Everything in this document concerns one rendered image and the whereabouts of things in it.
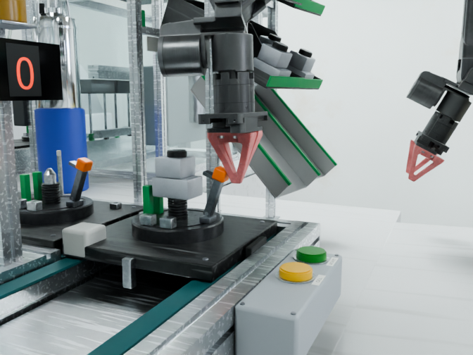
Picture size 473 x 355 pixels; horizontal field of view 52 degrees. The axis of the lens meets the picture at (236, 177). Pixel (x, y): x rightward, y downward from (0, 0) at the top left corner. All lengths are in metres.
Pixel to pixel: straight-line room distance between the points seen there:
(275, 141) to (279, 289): 0.51
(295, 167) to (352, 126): 3.19
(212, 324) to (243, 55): 0.35
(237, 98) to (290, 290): 0.26
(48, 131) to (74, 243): 0.94
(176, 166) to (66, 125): 0.95
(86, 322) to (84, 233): 0.15
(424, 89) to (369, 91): 3.04
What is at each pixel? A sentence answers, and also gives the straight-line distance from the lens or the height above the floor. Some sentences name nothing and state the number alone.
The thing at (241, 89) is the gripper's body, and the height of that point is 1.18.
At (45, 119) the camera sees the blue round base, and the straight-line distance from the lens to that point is 1.64.
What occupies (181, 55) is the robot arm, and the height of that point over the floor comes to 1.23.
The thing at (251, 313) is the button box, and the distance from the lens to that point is 0.52.
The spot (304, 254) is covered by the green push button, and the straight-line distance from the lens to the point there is 0.65.
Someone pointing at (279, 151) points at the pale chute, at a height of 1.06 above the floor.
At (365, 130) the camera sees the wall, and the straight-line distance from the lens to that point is 4.19.
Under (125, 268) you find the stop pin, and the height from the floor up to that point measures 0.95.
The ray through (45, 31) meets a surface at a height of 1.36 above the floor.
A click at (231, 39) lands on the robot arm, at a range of 0.66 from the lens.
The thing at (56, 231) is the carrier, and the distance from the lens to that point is 0.80.
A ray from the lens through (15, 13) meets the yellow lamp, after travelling 0.64.
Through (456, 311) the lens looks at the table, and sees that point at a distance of 0.82.
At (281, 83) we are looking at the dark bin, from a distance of 0.92.
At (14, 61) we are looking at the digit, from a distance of 0.63.
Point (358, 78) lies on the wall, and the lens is 4.18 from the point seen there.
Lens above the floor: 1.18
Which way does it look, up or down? 10 degrees down
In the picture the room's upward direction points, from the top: straight up
